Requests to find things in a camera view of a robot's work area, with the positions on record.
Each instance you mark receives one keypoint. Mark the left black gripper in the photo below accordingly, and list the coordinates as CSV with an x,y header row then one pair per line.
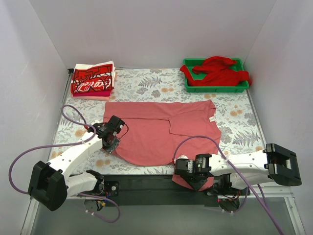
x,y
111,146

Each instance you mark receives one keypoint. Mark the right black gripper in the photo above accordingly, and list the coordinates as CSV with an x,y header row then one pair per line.
x,y
193,179

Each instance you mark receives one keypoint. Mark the pink t shirt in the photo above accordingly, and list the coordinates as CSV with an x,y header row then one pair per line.
x,y
157,132

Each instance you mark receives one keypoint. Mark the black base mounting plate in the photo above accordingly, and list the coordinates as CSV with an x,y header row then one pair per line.
x,y
160,190

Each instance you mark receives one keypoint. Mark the folded red printed shirt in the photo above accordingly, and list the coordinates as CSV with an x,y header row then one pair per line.
x,y
83,82

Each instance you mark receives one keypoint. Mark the red t shirt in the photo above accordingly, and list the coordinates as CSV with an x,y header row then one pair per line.
x,y
215,71

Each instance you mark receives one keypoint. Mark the folded magenta shirt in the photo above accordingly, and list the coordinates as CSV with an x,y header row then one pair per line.
x,y
103,93

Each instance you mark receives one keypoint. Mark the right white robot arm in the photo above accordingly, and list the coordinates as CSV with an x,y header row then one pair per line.
x,y
230,175

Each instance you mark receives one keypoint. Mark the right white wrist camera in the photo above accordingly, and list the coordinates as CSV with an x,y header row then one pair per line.
x,y
181,157

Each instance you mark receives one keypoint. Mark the green plastic bin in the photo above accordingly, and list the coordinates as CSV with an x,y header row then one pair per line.
x,y
190,62

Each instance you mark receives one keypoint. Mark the floral patterned table mat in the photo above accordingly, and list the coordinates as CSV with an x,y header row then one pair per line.
x,y
235,115

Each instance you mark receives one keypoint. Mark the folded white shirt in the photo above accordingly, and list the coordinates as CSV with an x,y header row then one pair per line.
x,y
101,69

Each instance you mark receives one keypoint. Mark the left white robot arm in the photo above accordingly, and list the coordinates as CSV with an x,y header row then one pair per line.
x,y
53,182

